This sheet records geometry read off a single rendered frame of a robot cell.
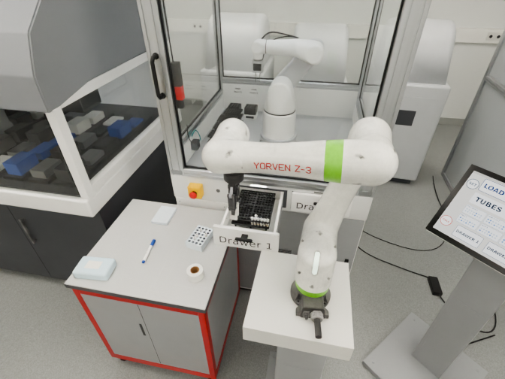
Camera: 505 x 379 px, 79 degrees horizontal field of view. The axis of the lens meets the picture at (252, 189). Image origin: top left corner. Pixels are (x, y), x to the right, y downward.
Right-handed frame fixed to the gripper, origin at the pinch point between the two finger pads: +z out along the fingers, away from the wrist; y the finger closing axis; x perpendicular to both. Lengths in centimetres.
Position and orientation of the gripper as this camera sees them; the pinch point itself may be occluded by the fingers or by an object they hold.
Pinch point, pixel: (234, 210)
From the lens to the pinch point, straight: 124.2
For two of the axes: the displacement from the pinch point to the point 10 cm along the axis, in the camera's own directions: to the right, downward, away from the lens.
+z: -0.2, 7.7, 6.4
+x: 9.9, 1.2, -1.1
